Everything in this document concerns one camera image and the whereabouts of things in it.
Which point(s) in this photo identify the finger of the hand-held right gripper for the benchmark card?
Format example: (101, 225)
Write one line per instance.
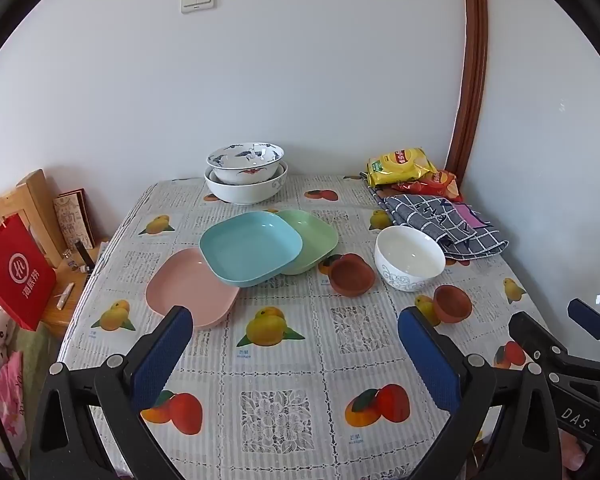
(535, 337)
(590, 317)

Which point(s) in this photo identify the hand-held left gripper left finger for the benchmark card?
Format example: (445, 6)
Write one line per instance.
(162, 355)

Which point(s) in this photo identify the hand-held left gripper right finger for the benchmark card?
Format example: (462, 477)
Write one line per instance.
(430, 355)

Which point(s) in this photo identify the brown clay bowl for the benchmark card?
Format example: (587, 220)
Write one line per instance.
(350, 275)
(452, 304)

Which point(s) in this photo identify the person's right hand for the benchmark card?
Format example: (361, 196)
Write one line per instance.
(574, 456)

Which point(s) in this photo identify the pink square plate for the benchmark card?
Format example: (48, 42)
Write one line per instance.
(185, 285)

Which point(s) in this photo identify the white bowl with scroll pattern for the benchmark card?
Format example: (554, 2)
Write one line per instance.
(409, 260)

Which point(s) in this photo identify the wooden side table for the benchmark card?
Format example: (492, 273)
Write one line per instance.
(65, 317)

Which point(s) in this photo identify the small white tube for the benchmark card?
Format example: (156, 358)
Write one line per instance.
(65, 295)

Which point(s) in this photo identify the small black object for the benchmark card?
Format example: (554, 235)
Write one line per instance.
(84, 256)

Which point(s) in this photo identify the fruit print lace tablecloth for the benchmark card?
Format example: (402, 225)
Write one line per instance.
(300, 375)

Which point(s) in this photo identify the grey checked cloth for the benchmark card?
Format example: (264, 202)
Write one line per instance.
(430, 220)

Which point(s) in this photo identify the blue square plate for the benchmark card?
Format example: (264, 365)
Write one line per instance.
(250, 250)

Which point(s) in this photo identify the patterned beige book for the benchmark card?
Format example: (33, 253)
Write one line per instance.
(74, 220)

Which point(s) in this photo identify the green square plate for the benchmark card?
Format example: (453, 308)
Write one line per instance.
(315, 240)

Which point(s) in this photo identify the red paper bag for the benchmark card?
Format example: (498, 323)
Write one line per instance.
(17, 275)

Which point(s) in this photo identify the pink starred cloth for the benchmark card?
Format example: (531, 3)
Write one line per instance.
(2, 405)

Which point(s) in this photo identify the red chip bag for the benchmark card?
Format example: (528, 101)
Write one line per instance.
(442, 184)

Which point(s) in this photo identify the large white bowl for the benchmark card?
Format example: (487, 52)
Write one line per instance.
(245, 192)

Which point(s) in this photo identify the yellow chip bag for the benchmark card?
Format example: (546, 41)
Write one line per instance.
(400, 165)

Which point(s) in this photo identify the wooden chair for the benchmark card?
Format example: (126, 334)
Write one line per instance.
(32, 195)

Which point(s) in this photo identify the blue patterned white bowl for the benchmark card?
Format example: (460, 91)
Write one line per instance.
(245, 162)

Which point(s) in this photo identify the brown wooden door frame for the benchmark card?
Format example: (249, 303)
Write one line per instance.
(472, 70)

